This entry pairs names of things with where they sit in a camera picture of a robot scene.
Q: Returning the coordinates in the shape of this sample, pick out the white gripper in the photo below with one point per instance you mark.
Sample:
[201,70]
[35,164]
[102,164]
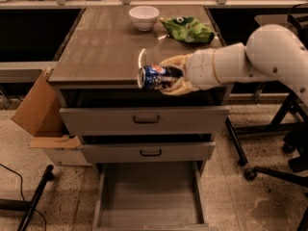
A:
[199,69]

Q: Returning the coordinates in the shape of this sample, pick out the blue pepsi can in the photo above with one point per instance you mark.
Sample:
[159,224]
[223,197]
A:
[155,77]

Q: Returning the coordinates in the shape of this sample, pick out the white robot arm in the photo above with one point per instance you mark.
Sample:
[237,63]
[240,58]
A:
[272,53]

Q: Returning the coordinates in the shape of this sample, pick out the top grey drawer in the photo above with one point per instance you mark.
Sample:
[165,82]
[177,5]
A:
[144,120]

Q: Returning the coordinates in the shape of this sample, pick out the grey drawer cabinet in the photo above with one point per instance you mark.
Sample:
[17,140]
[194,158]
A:
[99,69]

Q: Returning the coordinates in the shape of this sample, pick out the middle grey drawer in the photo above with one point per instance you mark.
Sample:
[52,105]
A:
[147,152]

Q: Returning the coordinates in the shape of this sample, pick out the bottom open grey drawer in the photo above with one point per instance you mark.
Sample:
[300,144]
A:
[163,196]

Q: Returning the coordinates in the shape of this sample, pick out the green chip bag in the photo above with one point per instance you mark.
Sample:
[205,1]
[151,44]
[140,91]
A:
[187,29]

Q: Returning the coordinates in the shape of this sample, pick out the white ceramic bowl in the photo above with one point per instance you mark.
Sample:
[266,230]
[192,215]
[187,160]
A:
[144,17]

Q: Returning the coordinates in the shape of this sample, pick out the black table leg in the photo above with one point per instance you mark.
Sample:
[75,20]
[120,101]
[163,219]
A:
[242,158]

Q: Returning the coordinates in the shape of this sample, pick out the black office chair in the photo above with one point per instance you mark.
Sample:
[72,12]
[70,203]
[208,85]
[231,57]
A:
[297,137]

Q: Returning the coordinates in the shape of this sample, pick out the brown cardboard box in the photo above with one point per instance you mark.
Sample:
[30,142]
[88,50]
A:
[38,114]

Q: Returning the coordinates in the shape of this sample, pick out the black stand leg left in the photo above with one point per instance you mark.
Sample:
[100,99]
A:
[27,207]

